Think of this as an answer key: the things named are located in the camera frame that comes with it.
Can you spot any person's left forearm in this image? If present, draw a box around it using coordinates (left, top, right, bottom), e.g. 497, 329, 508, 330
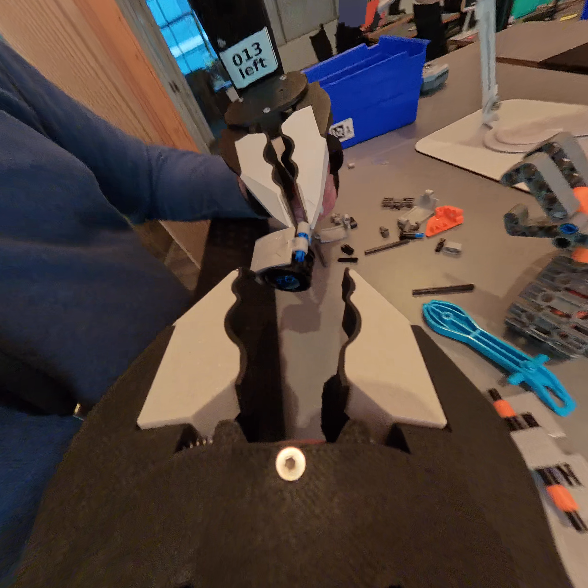
69, 110, 272, 226

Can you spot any orange plastic panel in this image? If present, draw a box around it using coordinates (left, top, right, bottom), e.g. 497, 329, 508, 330
425, 206, 465, 238

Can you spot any blue brick separator tool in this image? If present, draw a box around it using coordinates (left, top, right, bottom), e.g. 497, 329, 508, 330
422, 300, 577, 418

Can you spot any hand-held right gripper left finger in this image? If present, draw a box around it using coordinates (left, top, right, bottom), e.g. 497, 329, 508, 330
136, 269, 251, 444

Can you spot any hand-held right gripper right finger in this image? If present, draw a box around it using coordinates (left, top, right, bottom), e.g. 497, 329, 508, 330
321, 268, 448, 444

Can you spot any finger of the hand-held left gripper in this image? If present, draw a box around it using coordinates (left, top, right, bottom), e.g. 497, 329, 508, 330
234, 133, 296, 231
280, 106, 330, 230

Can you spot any person's left hand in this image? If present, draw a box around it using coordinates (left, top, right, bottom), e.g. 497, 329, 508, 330
318, 176, 341, 220

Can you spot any black shoulder strap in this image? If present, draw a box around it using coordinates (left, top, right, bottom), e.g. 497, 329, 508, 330
0, 349, 88, 420

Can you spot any blue storage bin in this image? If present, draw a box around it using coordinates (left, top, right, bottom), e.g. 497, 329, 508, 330
301, 36, 430, 150

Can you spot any grey blue motor hub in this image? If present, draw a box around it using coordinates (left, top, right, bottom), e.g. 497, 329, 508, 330
422, 62, 450, 92

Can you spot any black toy wheel assembly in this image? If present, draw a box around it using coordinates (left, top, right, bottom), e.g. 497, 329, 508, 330
259, 220, 318, 293

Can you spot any tracked toy robot vehicle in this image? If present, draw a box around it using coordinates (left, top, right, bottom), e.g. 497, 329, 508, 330
500, 131, 588, 361

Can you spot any black perforated board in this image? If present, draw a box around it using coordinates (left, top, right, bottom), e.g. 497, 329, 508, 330
190, 217, 285, 442

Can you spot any white book stand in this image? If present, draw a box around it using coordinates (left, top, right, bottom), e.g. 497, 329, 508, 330
415, 0, 588, 182

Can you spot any black axle rod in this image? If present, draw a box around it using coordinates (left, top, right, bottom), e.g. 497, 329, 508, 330
412, 284, 475, 296
364, 239, 410, 256

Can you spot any large grey flat panel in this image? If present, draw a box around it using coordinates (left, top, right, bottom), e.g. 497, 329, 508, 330
397, 189, 439, 230

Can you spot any black wheel brick assembly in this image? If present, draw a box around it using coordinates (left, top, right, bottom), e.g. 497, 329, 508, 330
250, 227, 299, 274

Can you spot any grey bracket with orange bushes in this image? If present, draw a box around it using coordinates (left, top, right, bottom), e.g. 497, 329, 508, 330
487, 388, 588, 533

